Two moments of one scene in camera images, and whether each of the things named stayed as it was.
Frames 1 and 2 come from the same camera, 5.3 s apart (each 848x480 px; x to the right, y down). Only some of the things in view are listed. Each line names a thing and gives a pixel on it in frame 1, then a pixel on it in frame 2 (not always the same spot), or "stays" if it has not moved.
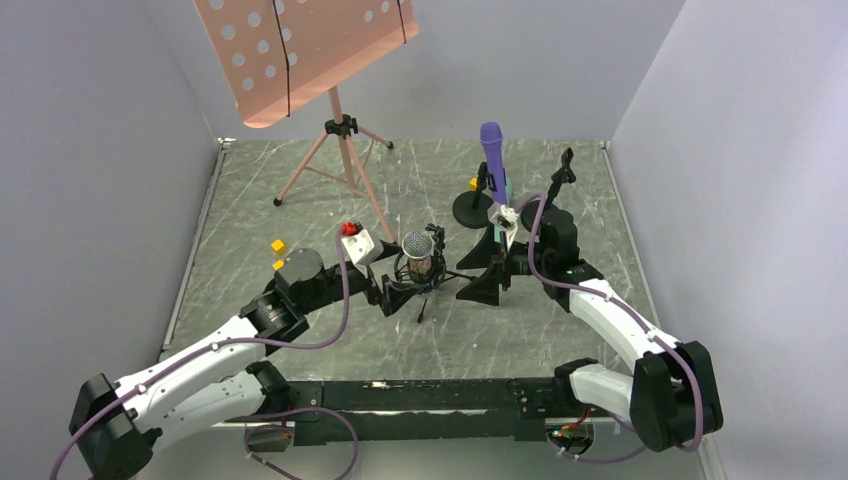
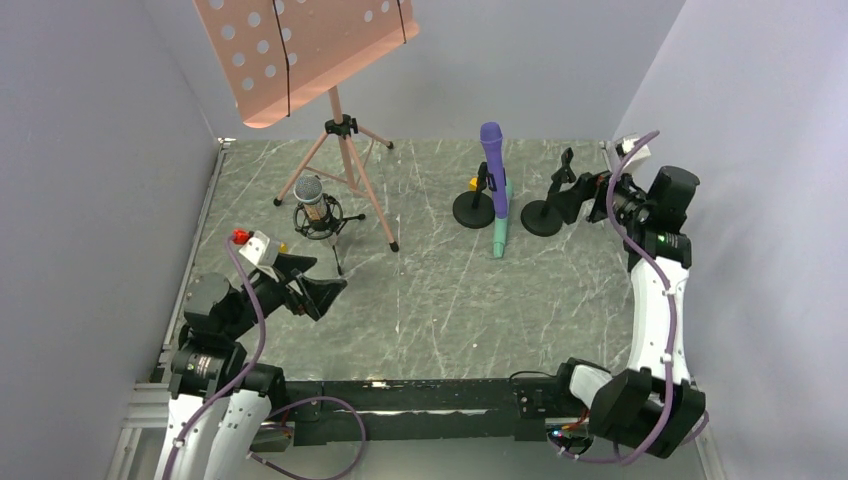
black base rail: (341, 412) stays
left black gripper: (382, 289) → (294, 291)
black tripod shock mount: (435, 277) → (327, 228)
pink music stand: (278, 56) stays
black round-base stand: (563, 174) stays
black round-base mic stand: (470, 209) stays
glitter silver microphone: (417, 246) → (308, 189)
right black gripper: (499, 263) → (584, 194)
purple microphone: (491, 137) stays
